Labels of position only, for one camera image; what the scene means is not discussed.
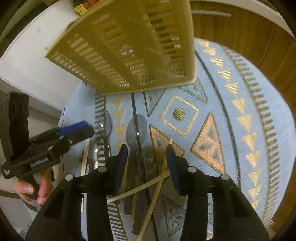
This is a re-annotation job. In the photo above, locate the blue patterned table cloth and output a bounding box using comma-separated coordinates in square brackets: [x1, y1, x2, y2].
[58, 38, 296, 241]

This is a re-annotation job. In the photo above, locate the dark soy sauce bottle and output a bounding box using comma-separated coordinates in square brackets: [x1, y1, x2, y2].
[73, 0, 90, 15]

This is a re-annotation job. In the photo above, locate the tan plastic utensil basket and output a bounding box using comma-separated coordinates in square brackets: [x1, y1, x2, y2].
[46, 1, 197, 95]

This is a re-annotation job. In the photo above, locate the red label sauce bottle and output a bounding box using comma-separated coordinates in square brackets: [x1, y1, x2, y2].
[87, 0, 99, 6]

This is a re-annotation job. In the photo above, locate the black plastic spoon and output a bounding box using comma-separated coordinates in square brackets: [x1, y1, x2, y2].
[124, 114, 149, 216]

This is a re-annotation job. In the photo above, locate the person left hand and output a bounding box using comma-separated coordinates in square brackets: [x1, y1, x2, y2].
[14, 169, 54, 206]

